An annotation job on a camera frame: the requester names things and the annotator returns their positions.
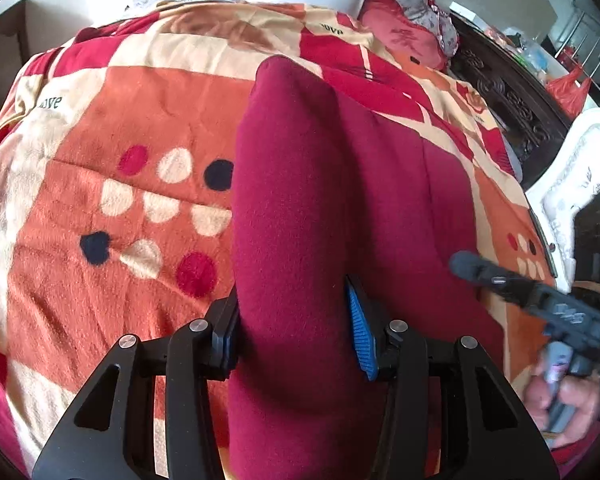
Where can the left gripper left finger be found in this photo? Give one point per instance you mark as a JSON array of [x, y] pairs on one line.
[[107, 431]]

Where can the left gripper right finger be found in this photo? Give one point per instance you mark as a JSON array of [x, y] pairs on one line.
[[449, 413]]

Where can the maroon fleece garment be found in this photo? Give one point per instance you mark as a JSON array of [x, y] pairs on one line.
[[323, 188]]

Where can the white quilted cover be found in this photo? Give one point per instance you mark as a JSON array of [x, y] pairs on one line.
[[569, 183]]

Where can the dark carved wooden headboard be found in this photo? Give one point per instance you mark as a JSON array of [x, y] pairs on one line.
[[529, 117]]

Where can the red plastic bag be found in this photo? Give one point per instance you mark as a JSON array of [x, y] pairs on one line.
[[568, 93]]

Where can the orange red patterned blanket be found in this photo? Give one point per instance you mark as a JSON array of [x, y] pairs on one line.
[[117, 155]]

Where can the red heart cushion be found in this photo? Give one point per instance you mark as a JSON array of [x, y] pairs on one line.
[[405, 40]]

